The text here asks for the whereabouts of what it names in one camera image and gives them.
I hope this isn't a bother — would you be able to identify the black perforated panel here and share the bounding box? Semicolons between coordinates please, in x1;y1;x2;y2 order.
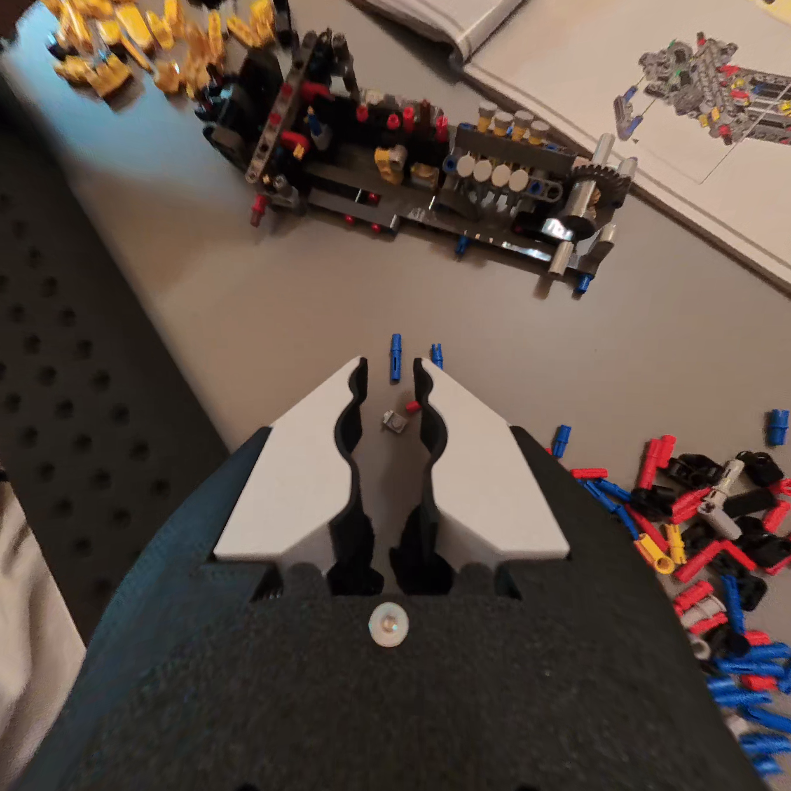
0;80;232;644

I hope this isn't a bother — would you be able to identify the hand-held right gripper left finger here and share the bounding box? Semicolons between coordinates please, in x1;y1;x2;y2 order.
213;357;370;583

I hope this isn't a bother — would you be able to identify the pile of mixed lego pieces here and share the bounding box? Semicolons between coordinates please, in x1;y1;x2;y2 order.
547;423;791;779

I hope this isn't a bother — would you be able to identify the long lego chassis assembly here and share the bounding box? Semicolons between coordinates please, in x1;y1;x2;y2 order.
194;28;637;294

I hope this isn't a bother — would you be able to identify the lego instruction sheet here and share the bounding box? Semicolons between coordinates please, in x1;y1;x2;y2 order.
463;0;791;288

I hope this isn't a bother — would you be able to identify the thick open lego instruction booklet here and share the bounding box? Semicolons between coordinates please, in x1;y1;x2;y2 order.
352;0;532;63

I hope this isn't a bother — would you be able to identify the pile of yellow lego pieces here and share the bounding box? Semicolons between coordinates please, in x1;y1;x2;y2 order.
43;0;291;100

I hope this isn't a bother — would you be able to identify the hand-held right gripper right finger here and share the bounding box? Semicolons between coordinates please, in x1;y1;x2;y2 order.
413;357;571;582

